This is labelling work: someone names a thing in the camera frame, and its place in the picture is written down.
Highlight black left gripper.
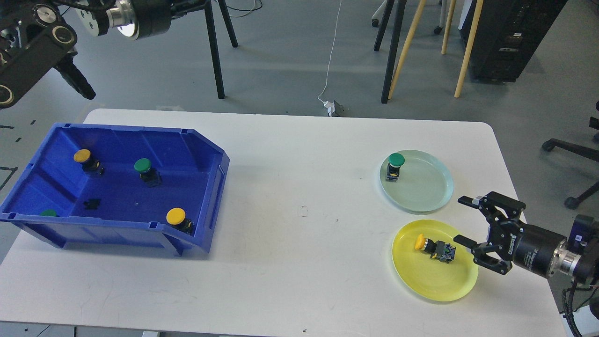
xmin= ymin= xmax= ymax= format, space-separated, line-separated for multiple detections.
xmin=114 ymin=0 xmax=206 ymax=40

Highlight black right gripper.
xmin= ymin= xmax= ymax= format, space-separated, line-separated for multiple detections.
xmin=453 ymin=191 xmax=566 ymax=278

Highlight yellow button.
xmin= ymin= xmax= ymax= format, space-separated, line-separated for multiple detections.
xmin=73 ymin=149 xmax=105 ymax=177
xmin=415 ymin=234 xmax=456 ymax=263
xmin=166 ymin=207 xmax=193 ymax=234

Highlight green button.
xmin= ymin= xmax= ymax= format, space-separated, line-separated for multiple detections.
xmin=386 ymin=152 xmax=406 ymax=182
xmin=133 ymin=158 xmax=162 ymax=187

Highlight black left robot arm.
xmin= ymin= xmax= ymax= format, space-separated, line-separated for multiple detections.
xmin=0 ymin=0 xmax=208 ymax=109

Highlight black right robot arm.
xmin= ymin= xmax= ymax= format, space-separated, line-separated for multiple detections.
xmin=453 ymin=191 xmax=598 ymax=337

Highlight light green plate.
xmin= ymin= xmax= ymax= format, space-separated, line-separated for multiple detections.
xmin=379 ymin=149 xmax=455 ymax=213

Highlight yellow plate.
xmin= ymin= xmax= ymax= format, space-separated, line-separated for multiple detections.
xmin=391 ymin=219 xmax=479 ymax=301

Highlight yellow button front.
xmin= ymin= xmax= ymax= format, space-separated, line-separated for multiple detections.
xmin=166 ymin=207 xmax=193 ymax=234

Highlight green button bin corner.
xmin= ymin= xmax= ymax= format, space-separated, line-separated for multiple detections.
xmin=39 ymin=209 xmax=58 ymax=216

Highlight black stool legs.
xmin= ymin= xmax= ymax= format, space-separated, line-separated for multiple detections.
xmin=204 ymin=0 xmax=238 ymax=99

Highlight black office chair base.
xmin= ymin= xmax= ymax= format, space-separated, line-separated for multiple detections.
xmin=541 ymin=101 xmax=599 ymax=209

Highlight blue plastic storage bin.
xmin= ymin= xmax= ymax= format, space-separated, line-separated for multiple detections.
xmin=1 ymin=124 xmax=230 ymax=256

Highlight white power plug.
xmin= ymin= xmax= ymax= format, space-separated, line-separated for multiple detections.
xmin=323 ymin=100 xmax=346 ymax=117

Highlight small black part in bin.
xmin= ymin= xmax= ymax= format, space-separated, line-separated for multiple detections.
xmin=83 ymin=198 xmax=101 ymax=210

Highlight black computer tower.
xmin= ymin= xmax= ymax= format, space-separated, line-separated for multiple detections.
xmin=469 ymin=0 xmax=567 ymax=83

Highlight wooden easel legs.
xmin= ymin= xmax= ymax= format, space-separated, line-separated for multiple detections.
xmin=387 ymin=0 xmax=483 ymax=100

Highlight black easel legs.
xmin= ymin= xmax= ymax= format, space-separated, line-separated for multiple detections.
xmin=373 ymin=0 xmax=407 ymax=104

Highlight white cable on floor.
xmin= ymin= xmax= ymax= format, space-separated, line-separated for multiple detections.
xmin=317 ymin=0 xmax=342 ymax=104

